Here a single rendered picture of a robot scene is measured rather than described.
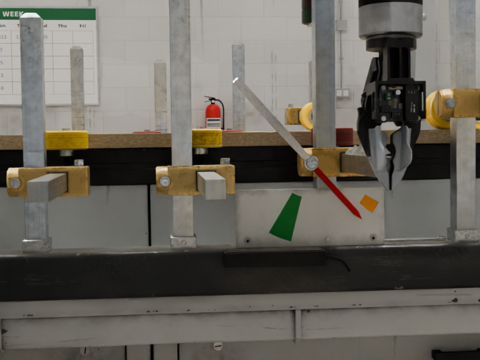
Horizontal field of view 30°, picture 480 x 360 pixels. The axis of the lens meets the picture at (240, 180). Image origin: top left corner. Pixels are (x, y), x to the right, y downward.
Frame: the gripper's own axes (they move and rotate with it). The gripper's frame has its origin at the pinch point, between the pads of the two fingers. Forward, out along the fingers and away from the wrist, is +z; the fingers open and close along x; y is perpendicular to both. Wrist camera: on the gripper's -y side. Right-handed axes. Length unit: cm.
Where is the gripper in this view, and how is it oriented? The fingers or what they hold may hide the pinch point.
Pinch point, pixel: (388, 181)
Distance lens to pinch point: 131.0
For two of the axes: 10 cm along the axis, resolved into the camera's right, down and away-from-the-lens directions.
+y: 0.8, 0.1, -10.0
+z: 0.1, 10.0, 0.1
